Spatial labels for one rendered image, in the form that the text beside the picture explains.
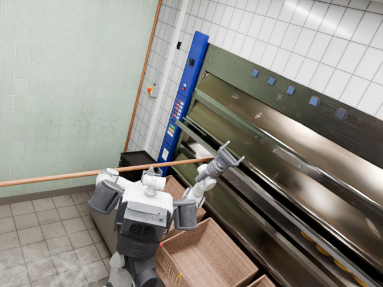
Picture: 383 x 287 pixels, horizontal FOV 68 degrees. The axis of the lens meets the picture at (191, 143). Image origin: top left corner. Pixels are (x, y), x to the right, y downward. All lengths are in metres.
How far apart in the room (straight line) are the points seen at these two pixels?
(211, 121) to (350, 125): 1.07
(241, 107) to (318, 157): 0.65
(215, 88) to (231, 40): 0.38
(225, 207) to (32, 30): 2.10
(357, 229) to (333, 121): 0.60
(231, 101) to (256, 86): 0.25
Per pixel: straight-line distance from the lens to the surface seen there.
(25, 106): 2.95
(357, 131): 1.74
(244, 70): 2.14
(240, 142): 2.14
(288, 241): 2.05
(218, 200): 2.36
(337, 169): 1.78
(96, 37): 2.90
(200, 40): 2.47
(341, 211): 1.84
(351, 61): 1.78
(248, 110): 2.08
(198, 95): 2.46
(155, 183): 1.44
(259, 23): 2.14
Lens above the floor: 2.30
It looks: 24 degrees down
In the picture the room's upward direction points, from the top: 19 degrees clockwise
